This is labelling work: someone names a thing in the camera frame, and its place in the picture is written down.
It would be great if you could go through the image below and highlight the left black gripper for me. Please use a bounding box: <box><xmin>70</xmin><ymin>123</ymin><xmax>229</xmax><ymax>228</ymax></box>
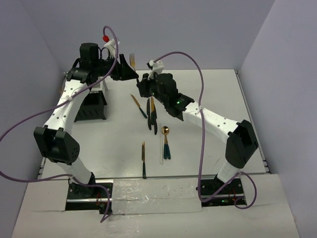
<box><xmin>93</xmin><ymin>54</ymin><xmax>138</xmax><ymax>81</ymax></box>

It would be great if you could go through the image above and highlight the gold knife green handle far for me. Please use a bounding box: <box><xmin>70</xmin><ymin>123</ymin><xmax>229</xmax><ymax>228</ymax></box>
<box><xmin>130</xmin><ymin>94</ymin><xmax>148</xmax><ymax>119</ymax></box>

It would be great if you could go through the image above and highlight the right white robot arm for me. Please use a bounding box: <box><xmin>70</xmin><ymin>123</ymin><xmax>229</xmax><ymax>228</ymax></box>
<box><xmin>137</xmin><ymin>73</ymin><xmax>259</xmax><ymax>194</ymax></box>

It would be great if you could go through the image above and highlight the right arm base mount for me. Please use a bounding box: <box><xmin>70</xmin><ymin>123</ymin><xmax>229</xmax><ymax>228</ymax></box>
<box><xmin>201</xmin><ymin>178</ymin><xmax>247</xmax><ymax>207</ymax></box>

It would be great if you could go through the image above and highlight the gold spoon green handle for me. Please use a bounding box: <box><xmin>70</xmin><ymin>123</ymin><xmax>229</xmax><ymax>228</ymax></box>
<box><xmin>161</xmin><ymin>126</ymin><xmax>171</xmax><ymax>160</ymax></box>

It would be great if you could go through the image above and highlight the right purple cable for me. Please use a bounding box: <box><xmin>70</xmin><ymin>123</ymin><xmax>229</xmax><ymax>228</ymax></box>
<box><xmin>155</xmin><ymin>51</ymin><xmax>256</xmax><ymax>209</ymax></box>

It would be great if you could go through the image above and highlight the gold knife black handle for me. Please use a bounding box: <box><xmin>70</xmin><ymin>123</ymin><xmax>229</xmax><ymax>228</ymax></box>
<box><xmin>151</xmin><ymin>97</ymin><xmax>157</xmax><ymax>125</ymax></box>

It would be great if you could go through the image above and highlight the black utensil caddy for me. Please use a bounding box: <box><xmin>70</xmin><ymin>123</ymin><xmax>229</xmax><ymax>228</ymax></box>
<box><xmin>74</xmin><ymin>91</ymin><xmax>107</xmax><ymax>122</ymax></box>

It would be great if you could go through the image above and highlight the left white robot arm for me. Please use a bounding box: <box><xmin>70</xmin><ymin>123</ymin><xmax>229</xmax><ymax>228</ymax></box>
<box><xmin>34</xmin><ymin>43</ymin><xmax>138</xmax><ymax>198</ymax></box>

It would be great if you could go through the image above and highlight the purple cable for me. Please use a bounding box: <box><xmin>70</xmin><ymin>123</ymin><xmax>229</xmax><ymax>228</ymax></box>
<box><xmin>0</xmin><ymin>25</ymin><xmax>117</xmax><ymax>223</ymax></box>
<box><xmin>155</xmin><ymin>51</ymin><xmax>256</xmax><ymax>209</ymax></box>

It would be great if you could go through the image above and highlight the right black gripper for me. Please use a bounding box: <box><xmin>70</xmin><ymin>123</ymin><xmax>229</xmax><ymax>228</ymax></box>
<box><xmin>137</xmin><ymin>71</ymin><xmax>168</xmax><ymax>106</ymax></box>

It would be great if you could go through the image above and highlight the clear glass straw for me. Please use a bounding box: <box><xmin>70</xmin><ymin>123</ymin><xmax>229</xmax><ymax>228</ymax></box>
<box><xmin>158</xmin><ymin>123</ymin><xmax>164</xmax><ymax>166</ymax></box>

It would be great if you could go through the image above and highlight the gold knife near edge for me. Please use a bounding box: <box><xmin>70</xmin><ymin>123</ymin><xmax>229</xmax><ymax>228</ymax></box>
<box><xmin>142</xmin><ymin>141</ymin><xmax>147</xmax><ymax>179</ymax></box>

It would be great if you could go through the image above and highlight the black knife lower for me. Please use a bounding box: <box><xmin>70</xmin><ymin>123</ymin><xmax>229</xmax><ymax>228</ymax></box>
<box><xmin>153</xmin><ymin>111</ymin><xmax>158</xmax><ymax>135</ymax></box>

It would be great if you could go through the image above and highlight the black serrated knife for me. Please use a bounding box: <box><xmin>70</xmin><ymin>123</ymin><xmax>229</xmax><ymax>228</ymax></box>
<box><xmin>146</xmin><ymin>98</ymin><xmax>152</xmax><ymax>130</ymax></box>

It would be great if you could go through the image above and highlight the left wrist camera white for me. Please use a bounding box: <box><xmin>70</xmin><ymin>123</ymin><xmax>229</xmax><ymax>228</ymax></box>
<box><xmin>103</xmin><ymin>35</ymin><xmax>117</xmax><ymax>58</ymax></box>

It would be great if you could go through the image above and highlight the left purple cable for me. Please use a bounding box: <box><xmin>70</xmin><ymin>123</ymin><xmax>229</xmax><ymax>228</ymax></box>
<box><xmin>0</xmin><ymin>25</ymin><xmax>117</xmax><ymax>223</ymax></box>

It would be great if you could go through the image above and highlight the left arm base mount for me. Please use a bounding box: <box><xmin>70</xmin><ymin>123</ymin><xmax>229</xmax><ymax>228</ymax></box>
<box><xmin>65</xmin><ymin>180</ymin><xmax>113</xmax><ymax>214</ymax></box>

